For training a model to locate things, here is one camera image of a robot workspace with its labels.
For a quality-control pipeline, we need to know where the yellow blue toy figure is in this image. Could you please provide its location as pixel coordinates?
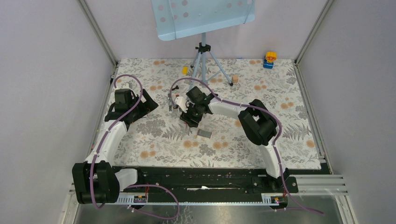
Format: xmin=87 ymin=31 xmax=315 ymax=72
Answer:
xmin=263 ymin=51 xmax=277 ymax=69

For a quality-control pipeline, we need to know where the floral tablecloth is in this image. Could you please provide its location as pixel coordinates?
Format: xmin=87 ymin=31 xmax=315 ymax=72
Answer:
xmin=111 ymin=58 xmax=321 ymax=170

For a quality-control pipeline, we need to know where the yellow block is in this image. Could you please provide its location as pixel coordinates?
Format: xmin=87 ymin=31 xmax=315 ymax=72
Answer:
xmin=182 ymin=66 xmax=189 ymax=75

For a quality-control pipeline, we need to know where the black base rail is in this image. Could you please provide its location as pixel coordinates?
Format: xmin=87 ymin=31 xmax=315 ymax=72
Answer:
xmin=124 ymin=167 xmax=298 ymax=203

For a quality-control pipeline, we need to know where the blue stapler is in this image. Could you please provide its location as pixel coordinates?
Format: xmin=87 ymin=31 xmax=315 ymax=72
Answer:
xmin=168 ymin=95 xmax=173 ymax=112

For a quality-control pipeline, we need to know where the grey staple strip box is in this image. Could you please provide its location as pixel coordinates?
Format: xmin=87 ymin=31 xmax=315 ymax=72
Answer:
xmin=197 ymin=129 xmax=212 ymax=139

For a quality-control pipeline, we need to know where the wooden cube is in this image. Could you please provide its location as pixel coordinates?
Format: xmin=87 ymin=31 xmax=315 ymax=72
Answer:
xmin=232 ymin=75 xmax=239 ymax=83

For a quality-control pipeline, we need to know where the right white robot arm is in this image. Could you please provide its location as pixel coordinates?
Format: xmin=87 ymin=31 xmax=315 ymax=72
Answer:
xmin=174 ymin=87 xmax=286 ymax=192

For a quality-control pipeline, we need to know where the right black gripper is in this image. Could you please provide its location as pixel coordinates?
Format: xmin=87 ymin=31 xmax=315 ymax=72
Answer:
xmin=180 ymin=101 xmax=203 ymax=129

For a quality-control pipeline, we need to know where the pink stapler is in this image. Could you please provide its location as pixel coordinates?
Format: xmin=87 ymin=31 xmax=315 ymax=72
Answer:
xmin=175 ymin=96 xmax=188 ymax=112

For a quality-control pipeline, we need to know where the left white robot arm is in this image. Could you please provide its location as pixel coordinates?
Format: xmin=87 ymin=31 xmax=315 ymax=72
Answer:
xmin=72 ymin=89 xmax=158 ymax=204

